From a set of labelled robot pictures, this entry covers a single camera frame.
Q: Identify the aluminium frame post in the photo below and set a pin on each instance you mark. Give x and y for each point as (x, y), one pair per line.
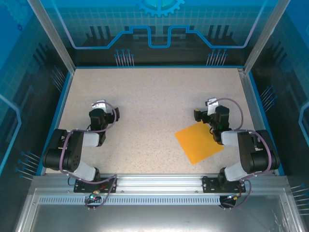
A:
(56, 36)
(261, 36)

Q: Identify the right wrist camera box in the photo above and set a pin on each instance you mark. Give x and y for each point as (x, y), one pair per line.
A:
(212, 106)

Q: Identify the blue table border frame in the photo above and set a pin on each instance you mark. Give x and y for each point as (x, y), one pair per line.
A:
(57, 120)

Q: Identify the blue gear print panel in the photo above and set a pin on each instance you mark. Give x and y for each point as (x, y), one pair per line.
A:
(96, 19)

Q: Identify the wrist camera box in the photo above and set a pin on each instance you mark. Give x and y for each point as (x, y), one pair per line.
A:
(212, 106)
(99, 105)

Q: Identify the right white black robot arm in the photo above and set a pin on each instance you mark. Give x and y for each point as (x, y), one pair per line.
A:
(251, 154)

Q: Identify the aluminium side rail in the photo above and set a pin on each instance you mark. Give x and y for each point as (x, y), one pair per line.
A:
(249, 96)

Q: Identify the blue printed side panel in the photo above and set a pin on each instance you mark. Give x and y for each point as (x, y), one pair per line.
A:
(19, 72)
(289, 72)

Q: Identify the right aluminium frame post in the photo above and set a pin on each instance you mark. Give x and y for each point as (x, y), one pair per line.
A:
(261, 36)

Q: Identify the long aluminium mounting rail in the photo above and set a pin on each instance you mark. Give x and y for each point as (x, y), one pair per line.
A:
(157, 183)

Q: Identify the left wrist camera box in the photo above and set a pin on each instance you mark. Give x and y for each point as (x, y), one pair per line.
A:
(99, 105)

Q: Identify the left blue printed side panel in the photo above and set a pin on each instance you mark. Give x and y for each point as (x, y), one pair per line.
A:
(19, 72)

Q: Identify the grey sheet metal tray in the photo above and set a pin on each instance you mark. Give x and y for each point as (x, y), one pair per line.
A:
(157, 221)

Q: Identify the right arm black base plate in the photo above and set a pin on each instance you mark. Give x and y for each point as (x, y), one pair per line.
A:
(208, 184)

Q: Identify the orange square paper sheet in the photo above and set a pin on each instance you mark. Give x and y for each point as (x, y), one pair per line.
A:
(195, 142)

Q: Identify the left aluminium frame post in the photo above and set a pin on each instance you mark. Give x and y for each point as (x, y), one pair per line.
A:
(56, 36)

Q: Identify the right blue printed side panel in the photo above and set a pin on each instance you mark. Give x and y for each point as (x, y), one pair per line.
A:
(289, 72)

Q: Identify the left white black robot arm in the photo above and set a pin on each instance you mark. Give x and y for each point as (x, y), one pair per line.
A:
(72, 149)

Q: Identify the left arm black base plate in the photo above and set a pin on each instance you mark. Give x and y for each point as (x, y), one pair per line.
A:
(77, 188)

